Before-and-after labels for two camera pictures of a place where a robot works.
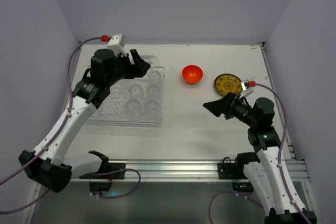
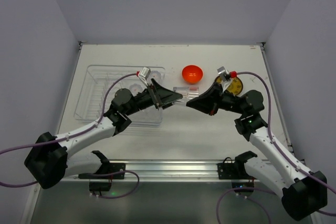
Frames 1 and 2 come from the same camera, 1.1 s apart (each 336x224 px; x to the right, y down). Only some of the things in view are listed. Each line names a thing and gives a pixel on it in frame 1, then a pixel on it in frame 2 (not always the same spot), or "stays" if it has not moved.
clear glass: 136,91 stays
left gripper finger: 139,69 -> 163,96
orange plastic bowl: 192,74 stays
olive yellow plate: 226,83 stays
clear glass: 151,60 -> 188,93
